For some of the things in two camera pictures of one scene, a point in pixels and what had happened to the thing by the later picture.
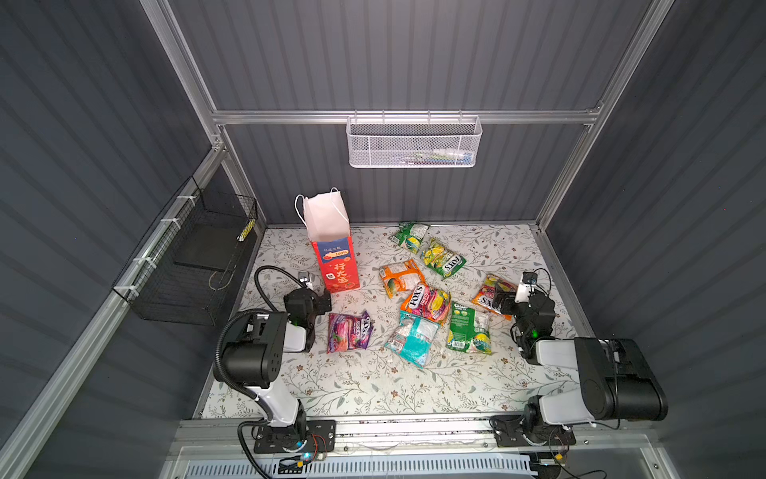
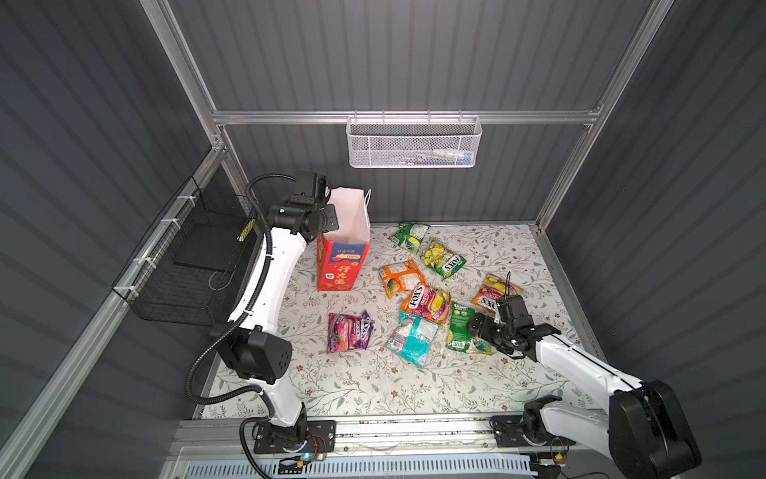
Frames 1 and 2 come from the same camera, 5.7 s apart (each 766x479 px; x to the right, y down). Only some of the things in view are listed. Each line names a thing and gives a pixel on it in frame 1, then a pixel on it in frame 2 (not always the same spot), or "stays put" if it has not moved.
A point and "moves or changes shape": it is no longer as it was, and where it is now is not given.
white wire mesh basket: (414, 141) stays put
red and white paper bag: (326, 215) moves or changes shape
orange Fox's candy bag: (492, 292) stays put
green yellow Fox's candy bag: (437, 256) stays put
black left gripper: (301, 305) → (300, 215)
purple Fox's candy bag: (346, 332) stays put
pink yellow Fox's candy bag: (430, 303) stays put
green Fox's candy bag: (469, 330) stays put
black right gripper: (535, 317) → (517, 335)
